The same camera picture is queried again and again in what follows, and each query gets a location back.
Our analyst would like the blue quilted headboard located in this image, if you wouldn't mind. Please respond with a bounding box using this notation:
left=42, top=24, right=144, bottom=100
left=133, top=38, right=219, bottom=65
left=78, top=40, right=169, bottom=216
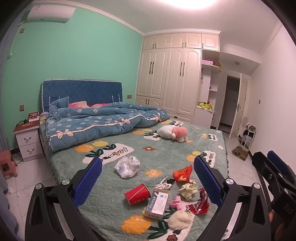
left=42, top=80, right=123, bottom=114

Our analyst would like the white cord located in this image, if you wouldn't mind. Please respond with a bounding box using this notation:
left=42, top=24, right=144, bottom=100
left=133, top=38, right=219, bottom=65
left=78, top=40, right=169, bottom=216
left=154, top=177, right=174, bottom=190

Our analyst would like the red clear plastic wrapper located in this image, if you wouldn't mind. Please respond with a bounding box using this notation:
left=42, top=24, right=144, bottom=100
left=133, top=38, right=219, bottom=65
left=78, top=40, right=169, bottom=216
left=185, top=188, right=210, bottom=215

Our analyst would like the pink plastic clip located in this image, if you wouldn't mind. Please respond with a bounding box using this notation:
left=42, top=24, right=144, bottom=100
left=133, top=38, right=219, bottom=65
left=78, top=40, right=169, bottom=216
left=170, top=196, right=183, bottom=211

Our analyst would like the red paper cup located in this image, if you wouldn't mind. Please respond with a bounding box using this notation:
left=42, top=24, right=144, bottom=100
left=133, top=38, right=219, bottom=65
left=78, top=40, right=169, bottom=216
left=124, top=184, right=151, bottom=206

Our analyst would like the cream wardrobe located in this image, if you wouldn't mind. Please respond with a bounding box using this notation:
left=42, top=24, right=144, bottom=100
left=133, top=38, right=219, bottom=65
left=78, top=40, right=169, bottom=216
left=135, top=30, right=220, bottom=130

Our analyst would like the white nightstand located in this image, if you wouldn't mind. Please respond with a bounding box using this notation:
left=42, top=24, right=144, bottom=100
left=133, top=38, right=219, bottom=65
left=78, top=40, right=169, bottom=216
left=13, top=120, right=44, bottom=162

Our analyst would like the white air conditioner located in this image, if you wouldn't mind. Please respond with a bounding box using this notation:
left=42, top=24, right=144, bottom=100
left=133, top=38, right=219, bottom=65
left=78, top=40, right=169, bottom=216
left=26, top=2, right=76, bottom=23

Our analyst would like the red snack packet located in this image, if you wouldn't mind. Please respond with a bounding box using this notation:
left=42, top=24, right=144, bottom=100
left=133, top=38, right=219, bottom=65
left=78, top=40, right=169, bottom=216
left=173, top=165, right=193, bottom=183

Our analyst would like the pink plastic stool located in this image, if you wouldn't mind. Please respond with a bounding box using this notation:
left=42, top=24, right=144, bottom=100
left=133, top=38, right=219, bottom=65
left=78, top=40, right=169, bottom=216
left=0, top=149, right=18, bottom=179

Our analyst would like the yellow paper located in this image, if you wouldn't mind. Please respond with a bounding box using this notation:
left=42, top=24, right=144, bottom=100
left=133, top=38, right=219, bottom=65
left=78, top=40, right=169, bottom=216
left=179, top=183, right=198, bottom=200

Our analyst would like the white fluffy ball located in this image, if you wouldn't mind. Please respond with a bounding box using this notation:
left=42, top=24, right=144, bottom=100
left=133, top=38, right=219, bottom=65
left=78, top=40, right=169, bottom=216
left=167, top=210, right=195, bottom=230

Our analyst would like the bed with green cover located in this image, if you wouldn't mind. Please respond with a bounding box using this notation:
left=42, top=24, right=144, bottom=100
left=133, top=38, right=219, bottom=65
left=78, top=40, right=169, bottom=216
left=38, top=111, right=228, bottom=241

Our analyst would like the white shelf rack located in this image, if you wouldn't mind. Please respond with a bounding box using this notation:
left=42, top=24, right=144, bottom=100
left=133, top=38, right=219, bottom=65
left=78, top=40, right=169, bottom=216
left=238, top=117, right=257, bottom=152

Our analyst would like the white door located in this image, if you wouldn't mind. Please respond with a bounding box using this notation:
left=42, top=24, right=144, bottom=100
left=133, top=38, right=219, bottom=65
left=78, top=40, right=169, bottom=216
left=229, top=74, right=248, bottom=139

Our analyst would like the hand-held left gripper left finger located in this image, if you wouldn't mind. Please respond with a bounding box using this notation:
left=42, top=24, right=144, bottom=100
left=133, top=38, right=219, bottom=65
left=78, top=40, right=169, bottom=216
left=24, top=157, right=103, bottom=241

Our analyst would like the yellow plush toy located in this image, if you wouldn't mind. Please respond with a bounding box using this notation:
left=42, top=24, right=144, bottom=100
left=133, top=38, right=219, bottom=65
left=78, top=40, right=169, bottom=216
left=197, top=101, right=213, bottom=110

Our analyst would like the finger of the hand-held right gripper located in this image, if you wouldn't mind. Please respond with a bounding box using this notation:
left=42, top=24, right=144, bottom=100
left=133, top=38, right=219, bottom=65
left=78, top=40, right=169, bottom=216
left=267, top=151, right=296, bottom=186
left=252, top=152, right=287, bottom=197

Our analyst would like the blue floral quilt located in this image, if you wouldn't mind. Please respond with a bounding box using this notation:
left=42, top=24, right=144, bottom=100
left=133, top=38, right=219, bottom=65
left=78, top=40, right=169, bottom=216
left=46, top=96, right=170, bottom=152

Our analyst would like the pink plush toy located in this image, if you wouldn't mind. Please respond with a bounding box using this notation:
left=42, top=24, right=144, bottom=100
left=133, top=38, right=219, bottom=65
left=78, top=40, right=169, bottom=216
left=172, top=123, right=188, bottom=143

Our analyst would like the white cat plush toy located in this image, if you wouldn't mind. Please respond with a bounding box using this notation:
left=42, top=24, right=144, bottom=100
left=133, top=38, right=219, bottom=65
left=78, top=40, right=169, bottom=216
left=157, top=125, right=177, bottom=141

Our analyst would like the pink pillow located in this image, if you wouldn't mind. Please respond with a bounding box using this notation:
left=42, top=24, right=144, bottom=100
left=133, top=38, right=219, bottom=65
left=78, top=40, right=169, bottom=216
left=68, top=101, right=109, bottom=108

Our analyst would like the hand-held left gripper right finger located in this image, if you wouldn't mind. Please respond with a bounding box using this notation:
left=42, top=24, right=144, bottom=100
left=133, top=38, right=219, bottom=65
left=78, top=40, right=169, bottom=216
left=194, top=155, right=272, bottom=241

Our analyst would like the white blue medicine box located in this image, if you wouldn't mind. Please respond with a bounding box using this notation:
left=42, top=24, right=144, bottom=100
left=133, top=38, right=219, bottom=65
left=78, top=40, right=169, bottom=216
left=144, top=189, right=170, bottom=219

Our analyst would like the clear plastic bag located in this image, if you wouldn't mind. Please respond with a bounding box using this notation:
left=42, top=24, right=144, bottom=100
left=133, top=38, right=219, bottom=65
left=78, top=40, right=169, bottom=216
left=114, top=156, right=141, bottom=178

